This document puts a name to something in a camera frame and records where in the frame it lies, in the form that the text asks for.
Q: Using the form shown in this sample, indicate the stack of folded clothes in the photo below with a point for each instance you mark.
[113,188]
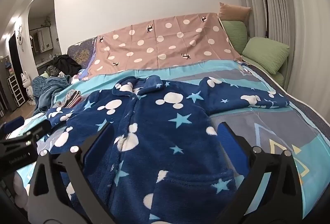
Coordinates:
[72,97]

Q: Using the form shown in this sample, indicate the teal knitted blanket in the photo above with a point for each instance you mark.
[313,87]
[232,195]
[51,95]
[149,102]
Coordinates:
[46,89]

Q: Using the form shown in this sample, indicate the white storage rack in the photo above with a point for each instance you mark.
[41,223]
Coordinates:
[16,91]

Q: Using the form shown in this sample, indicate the pink polka dot sheet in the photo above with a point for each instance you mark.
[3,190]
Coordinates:
[167,48]

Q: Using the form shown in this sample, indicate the navy printed mattress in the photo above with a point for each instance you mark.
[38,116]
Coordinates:
[82,53]

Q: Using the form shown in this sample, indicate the white curtain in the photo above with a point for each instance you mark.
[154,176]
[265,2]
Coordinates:
[296,20]

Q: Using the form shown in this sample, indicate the white wall ornament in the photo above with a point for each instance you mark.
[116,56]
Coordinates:
[19,38]

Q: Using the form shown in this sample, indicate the navy star fleece pajama top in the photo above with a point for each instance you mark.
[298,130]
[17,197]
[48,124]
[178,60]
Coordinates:
[159,136]

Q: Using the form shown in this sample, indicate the white cat figurine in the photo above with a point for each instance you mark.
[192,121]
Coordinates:
[27,87]

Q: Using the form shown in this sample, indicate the tall green pillow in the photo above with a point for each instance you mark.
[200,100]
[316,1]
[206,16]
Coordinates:
[234,35]

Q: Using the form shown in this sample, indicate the orange pillow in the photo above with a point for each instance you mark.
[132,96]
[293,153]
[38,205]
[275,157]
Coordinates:
[233,12]

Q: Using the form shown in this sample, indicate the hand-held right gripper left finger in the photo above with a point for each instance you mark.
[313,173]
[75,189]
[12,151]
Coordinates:
[97,144]

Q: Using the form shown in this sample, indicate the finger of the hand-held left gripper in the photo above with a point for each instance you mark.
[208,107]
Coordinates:
[33,129]
[13,123]

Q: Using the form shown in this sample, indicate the light blue grey printed blanket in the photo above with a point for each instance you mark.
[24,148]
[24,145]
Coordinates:
[257,120]

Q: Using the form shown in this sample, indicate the pink patterned small garment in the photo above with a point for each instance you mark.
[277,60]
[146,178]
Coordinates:
[77,77]

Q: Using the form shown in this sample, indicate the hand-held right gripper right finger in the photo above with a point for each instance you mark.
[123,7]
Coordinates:
[229,141]

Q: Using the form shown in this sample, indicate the wide green pillow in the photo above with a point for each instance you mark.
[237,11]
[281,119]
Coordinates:
[265,53]

